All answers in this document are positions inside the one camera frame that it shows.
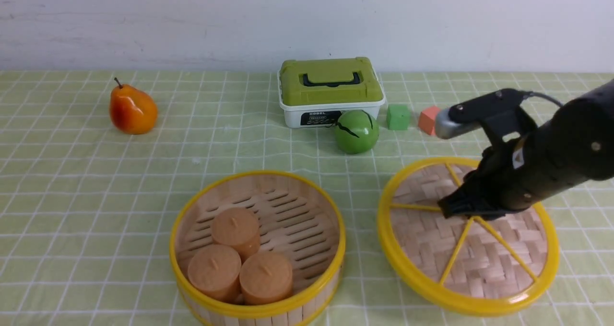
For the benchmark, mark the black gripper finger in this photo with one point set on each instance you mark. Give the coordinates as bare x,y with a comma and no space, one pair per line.
456,206

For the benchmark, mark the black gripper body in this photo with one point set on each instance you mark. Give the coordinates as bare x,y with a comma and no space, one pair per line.
484,184

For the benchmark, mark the yellow woven bamboo steamer lid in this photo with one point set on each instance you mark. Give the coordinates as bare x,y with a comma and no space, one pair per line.
464,264

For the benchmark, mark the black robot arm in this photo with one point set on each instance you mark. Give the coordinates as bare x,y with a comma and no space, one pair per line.
526,163

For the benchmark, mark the yellow bamboo steamer basket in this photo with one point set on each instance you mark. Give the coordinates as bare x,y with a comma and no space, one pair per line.
297,218

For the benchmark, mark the orange pink cube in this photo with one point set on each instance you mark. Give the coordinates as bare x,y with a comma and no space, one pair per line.
427,120

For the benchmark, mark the green cube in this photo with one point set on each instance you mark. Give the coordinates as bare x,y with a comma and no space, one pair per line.
398,117

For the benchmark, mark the green round fruit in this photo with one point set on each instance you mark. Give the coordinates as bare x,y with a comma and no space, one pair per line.
356,131

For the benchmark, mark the green white storage box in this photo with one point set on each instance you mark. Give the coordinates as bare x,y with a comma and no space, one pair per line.
314,93

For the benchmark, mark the brown bun front right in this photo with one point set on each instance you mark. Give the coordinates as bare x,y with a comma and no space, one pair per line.
266,277

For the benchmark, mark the brown bun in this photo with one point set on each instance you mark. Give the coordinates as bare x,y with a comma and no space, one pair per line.
238,228
214,271
266,277

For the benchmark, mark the brown bun back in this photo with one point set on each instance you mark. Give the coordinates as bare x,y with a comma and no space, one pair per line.
238,228

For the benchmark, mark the brown bun front left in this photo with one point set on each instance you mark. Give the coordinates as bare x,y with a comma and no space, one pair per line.
214,271

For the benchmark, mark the orange red pear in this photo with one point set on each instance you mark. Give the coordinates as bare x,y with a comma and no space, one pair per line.
131,110

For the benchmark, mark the green checkered tablecloth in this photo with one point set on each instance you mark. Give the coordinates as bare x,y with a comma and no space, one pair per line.
87,210

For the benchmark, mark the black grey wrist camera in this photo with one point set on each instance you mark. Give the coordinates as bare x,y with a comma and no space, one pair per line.
497,113

